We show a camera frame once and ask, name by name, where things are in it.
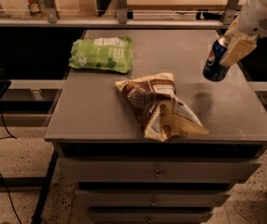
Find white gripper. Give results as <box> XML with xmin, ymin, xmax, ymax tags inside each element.
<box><xmin>220</xmin><ymin>0</ymin><xmax>267</xmax><ymax>67</ymax></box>

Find blue pepsi can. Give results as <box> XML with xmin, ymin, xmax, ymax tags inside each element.
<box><xmin>203</xmin><ymin>35</ymin><xmax>230</xmax><ymax>82</ymax></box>

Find brown and cream chip bag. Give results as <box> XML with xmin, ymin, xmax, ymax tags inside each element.
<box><xmin>116</xmin><ymin>73</ymin><xmax>209</xmax><ymax>142</ymax></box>

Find green rice chip bag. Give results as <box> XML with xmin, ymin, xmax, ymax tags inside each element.
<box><xmin>69</xmin><ymin>36</ymin><xmax>133</xmax><ymax>74</ymax></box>

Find clear plastic bag on shelf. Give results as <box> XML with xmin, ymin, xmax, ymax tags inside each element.
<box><xmin>0</xmin><ymin>0</ymin><xmax>30</xmax><ymax>19</ymax></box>

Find grey drawer cabinet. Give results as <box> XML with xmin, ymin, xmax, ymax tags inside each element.
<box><xmin>45</xmin><ymin>30</ymin><xmax>267</xmax><ymax>224</ymax></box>

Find top drawer with knob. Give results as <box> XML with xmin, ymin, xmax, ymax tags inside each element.
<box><xmin>58</xmin><ymin>157</ymin><xmax>260</xmax><ymax>184</ymax></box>

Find drawer with knob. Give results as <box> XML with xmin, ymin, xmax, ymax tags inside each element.
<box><xmin>88</xmin><ymin>209</ymin><xmax>212</xmax><ymax>224</ymax></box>
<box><xmin>76</xmin><ymin>189</ymin><xmax>231</xmax><ymax>208</ymax></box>
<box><xmin>58</xmin><ymin>157</ymin><xmax>260</xmax><ymax>184</ymax></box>

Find orange snack package on shelf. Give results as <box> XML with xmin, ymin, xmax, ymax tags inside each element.
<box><xmin>27</xmin><ymin>0</ymin><xmax>46</xmax><ymax>18</ymax></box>

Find middle drawer with knob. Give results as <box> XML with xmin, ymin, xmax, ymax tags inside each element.
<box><xmin>76</xmin><ymin>189</ymin><xmax>231</xmax><ymax>208</ymax></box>

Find bottom drawer with knob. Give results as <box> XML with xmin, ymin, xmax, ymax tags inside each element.
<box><xmin>88</xmin><ymin>209</ymin><xmax>212</xmax><ymax>224</ymax></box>

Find metal rail with brackets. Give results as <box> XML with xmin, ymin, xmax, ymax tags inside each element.
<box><xmin>0</xmin><ymin>0</ymin><xmax>245</xmax><ymax>29</ymax></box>

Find black table frame left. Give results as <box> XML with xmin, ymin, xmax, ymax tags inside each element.
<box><xmin>0</xmin><ymin>63</ymin><xmax>59</xmax><ymax>224</ymax></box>

